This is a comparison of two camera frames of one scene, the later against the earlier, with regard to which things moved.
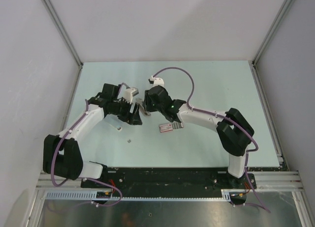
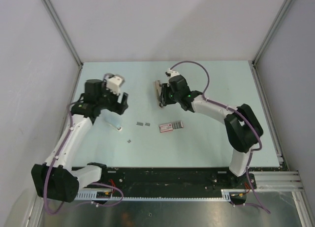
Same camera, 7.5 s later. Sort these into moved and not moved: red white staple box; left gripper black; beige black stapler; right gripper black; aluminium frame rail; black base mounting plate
Moved: right gripper black; beige black stapler; left gripper black
Not moved: red white staple box; aluminium frame rail; black base mounting plate
